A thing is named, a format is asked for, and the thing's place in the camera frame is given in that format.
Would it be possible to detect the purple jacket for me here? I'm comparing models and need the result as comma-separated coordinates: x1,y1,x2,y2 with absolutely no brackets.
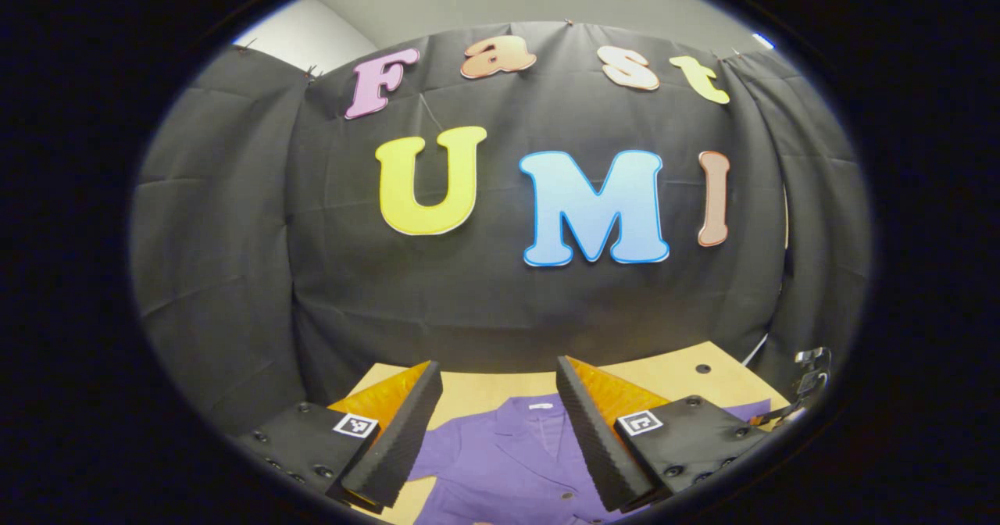
406,394,770,525

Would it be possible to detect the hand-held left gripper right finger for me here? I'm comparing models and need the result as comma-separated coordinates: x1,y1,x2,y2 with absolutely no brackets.
556,355,770,513

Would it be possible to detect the black backdrop cloth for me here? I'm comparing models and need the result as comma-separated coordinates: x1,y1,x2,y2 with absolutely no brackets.
129,21,872,436

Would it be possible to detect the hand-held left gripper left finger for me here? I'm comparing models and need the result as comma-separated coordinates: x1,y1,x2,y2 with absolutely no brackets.
234,359,444,514

